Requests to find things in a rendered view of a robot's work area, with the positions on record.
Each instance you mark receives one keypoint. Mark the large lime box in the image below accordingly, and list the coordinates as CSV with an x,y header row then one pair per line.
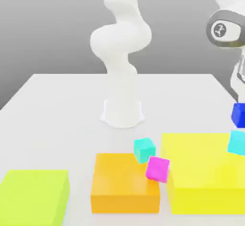
x,y
32,197

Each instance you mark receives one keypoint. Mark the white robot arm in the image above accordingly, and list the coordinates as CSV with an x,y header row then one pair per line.
x,y
120,38

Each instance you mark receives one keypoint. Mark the small cyan cube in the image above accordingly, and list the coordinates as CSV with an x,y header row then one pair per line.
x,y
237,143

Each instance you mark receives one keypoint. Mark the large orange box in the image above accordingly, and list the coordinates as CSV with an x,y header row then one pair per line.
x,y
122,182

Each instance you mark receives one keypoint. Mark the small magenta cube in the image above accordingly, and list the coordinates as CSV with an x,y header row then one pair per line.
x,y
158,169

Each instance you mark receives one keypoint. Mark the small turquoise cube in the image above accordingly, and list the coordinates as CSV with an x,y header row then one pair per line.
x,y
144,150

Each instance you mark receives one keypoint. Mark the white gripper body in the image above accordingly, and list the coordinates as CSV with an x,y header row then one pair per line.
x,y
234,84

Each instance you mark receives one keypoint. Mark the small blue cube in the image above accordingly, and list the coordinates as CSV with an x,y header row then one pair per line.
x,y
239,115

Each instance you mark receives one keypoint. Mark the large yellow box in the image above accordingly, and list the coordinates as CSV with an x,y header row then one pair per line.
x,y
202,172

